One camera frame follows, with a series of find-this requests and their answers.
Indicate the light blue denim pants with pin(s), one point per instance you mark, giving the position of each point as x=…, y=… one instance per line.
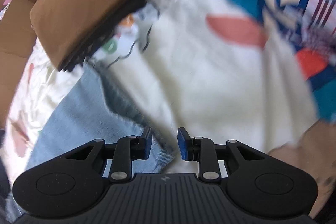
x=78, y=121

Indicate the flattened cardboard box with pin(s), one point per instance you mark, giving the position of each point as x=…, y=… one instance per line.
x=15, y=29

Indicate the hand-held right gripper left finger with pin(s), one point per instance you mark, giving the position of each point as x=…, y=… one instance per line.
x=148, y=142

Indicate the brown folded cloth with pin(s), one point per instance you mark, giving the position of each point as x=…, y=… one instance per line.
x=92, y=3

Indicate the cream bear print blanket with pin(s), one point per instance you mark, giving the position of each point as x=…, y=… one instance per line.
x=210, y=82

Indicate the dark patterned folded garment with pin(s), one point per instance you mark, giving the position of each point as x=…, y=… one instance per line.
x=105, y=33

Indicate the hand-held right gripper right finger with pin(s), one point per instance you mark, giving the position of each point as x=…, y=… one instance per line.
x=182, y=144

